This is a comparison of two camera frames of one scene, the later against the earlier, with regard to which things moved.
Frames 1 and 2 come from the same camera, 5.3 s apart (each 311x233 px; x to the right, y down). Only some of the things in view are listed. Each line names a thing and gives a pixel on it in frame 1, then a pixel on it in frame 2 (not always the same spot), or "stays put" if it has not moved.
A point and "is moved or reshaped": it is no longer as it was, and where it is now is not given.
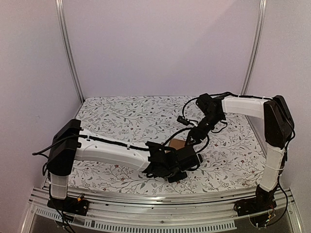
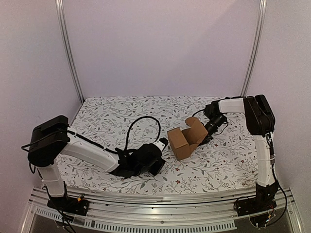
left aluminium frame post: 60,11 stays put
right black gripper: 194,135 to 209,132
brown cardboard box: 177,143 is moved or reshaped
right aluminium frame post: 255,46 stays put
